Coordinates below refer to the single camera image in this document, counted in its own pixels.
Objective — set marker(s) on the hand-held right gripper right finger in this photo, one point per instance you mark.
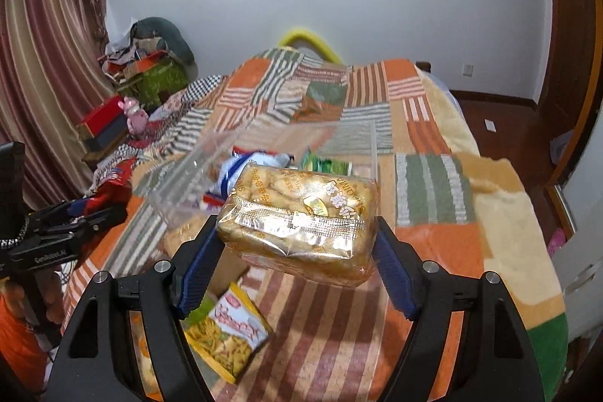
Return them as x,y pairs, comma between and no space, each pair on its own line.
395,275

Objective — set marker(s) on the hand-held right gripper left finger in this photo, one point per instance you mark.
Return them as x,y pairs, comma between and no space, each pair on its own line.
198,279

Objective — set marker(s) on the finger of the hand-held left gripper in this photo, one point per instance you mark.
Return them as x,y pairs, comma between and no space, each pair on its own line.
75,208
106,218

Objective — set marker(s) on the clear bag of bread rolls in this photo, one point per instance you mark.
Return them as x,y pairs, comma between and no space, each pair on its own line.
282,195

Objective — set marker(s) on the clear plastic container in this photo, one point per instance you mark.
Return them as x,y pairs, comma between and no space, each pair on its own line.
348,147

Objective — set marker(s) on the person's left hand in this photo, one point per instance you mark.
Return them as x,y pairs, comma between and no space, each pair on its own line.
52,289

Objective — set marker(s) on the yellow chips packet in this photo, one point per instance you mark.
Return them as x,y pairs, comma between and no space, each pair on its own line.
231,336

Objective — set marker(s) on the dark flat box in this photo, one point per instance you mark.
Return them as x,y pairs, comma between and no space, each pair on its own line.
106,138

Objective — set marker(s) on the striped patchwork blanket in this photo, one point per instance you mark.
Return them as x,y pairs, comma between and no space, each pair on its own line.
424,195

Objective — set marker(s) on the red box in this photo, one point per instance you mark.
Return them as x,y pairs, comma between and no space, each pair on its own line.
101,114

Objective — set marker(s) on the pink plush toy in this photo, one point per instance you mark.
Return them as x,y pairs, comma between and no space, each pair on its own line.
135,115

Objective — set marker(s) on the dark patterned quilt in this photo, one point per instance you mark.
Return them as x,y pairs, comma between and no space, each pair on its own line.
183,119

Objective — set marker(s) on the green snack packet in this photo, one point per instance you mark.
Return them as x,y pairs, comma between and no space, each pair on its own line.
325,165

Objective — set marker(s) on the blue white snack bag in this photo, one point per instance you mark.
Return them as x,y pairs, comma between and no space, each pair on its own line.
256,162

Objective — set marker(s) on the striped curtain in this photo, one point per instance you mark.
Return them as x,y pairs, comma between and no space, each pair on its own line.
42,53

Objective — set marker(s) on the white paper scrap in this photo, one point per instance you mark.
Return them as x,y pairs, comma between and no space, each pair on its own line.
490,125

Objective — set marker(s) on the white cabinet with stickers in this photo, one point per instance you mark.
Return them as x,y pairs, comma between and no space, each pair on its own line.
584,251

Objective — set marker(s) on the yellow hoop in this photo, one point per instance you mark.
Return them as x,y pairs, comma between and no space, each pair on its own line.
306,33

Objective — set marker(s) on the wooden wardrobe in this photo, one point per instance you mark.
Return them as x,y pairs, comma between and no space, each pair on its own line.
570,30

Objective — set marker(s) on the white wall socket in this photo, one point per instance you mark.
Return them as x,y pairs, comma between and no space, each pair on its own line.
468,69

